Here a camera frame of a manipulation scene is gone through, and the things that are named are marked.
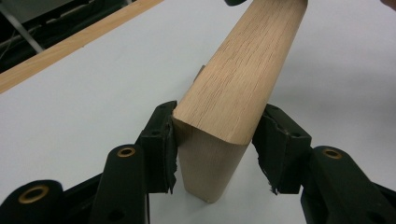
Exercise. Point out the wooden photo frame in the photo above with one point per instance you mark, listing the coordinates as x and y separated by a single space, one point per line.
236 93

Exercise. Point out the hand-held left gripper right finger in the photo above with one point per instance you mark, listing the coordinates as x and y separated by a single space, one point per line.
281 146

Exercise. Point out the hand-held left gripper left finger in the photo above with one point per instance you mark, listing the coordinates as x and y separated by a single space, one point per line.
158 146

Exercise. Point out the white metal desk frame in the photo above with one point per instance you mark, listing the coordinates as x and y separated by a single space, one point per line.
25 31

